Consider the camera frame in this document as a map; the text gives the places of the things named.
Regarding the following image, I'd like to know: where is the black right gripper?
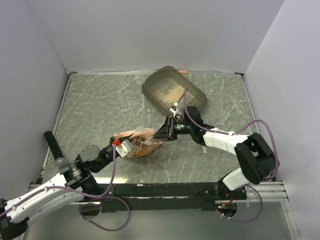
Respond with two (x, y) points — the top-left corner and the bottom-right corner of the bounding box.
(153, 115), (194, 142)

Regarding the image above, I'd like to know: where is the orange cat litter bag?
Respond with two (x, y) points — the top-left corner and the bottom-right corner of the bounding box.
(113, 127), (163, 158)

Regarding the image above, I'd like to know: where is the white bag sealing clip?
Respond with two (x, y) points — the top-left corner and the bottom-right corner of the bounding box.
(202, 146), (207, 154)

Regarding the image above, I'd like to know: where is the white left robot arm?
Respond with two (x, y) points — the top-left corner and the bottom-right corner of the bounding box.
(0, 142), (119, 240)

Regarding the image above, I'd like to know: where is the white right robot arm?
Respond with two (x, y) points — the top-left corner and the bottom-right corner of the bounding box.
(153, 106), (279, 199)

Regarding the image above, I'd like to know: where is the beige cat litter pile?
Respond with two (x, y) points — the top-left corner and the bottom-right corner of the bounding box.
(156, 85), (185, 104)

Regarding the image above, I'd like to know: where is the grey plastic litter box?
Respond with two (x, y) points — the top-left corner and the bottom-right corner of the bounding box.
(141, 66), (208, 116)

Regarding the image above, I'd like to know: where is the small orange wooden piece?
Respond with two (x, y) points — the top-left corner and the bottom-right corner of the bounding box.
(178, 70), (188, 74)

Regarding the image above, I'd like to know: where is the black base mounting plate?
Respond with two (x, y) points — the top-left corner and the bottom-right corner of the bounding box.
(68, 182), (247, 213)

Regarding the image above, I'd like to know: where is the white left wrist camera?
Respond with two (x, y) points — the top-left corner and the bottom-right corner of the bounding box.
(115, 139), (134, 158)

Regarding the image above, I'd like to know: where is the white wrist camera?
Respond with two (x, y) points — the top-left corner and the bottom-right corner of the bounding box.
(115, 139), (134, 158)
(169, 102), (183, 121)

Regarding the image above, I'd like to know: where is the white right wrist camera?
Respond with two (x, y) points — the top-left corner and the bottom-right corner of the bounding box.
(169, 102), (183, 121)

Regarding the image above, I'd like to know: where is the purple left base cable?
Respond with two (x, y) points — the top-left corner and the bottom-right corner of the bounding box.
(78, 196), (131, 231)

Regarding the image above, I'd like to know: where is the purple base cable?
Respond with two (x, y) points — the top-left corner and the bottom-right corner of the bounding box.
(216, 183), (264, 223)
(78, 196), (131, 231)

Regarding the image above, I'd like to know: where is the black perforated bracket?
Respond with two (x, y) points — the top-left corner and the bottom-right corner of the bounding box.
(44, 131), (65, 165)

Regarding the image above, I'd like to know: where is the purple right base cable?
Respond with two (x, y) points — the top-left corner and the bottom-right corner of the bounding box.
(216, 183), (264, 223)

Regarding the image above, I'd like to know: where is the aluminium rail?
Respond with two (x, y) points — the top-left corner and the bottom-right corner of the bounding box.
(245, 181), (289, 202)

